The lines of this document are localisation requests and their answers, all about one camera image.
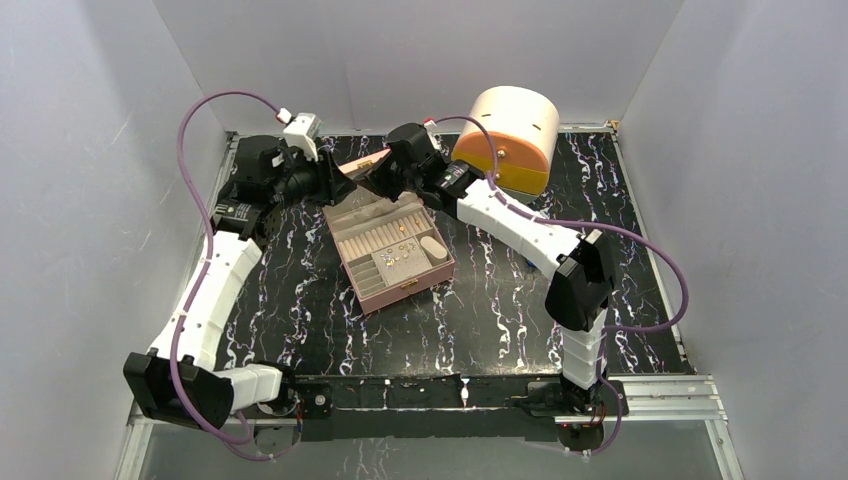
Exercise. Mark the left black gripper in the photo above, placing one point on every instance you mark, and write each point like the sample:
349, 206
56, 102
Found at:
333, 185

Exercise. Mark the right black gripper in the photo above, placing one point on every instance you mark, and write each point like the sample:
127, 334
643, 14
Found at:
378, 180

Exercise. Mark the pink jewelry box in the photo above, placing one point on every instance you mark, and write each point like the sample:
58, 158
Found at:
378, 242

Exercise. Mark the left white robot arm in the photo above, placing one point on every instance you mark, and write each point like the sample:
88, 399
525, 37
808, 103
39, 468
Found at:
176, 380

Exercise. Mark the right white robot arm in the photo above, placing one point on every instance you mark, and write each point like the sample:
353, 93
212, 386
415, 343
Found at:
578, 267

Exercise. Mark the white oval pad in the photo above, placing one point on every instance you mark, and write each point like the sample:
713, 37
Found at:
435, 251

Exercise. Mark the round three-drawer organizer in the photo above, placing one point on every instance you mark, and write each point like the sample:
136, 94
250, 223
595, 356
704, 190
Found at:
524, 127

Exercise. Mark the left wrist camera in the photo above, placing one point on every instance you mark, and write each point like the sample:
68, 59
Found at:
301, 133

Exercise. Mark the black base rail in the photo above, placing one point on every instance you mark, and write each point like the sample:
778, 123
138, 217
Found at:
542, 407

